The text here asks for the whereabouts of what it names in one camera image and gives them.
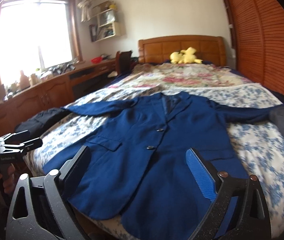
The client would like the tied white curtain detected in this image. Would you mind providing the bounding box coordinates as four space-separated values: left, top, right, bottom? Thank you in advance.
77 0 93 22

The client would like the pink floral quilt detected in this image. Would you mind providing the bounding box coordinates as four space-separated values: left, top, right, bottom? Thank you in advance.
110 63 251 88

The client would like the yellow plush toy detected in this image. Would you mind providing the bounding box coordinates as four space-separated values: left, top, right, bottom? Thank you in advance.
170 47 203 64

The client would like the navy blue suit jacket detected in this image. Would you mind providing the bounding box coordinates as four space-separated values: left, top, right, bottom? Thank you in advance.
43 92 270 239

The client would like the red bowl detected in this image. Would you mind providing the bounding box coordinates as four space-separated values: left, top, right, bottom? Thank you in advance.
90 56 103 64

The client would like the white wall shelf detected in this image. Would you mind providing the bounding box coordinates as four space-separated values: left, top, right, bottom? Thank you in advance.
89 1 122 42

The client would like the dark wooden chair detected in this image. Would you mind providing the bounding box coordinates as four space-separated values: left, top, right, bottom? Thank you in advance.
115 50 132 75

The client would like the black folded garment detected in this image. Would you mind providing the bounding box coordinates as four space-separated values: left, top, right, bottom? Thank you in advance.
14 108 71 139

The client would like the long wooden desk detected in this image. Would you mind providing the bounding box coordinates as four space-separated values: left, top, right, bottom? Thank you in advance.
0 59 115 136

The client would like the bright window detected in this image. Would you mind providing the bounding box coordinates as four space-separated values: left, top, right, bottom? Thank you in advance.
0 0 82 85

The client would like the blue floral white bedsheet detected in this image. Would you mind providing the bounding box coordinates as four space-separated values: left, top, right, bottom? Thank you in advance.
25 83 284 237

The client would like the wooden slatted wardrobe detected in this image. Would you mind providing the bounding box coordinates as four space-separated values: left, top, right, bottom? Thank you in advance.
227 0 284 95

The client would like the wooden headboard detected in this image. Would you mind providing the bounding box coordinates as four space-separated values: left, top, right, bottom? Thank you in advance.
138 35 227 67

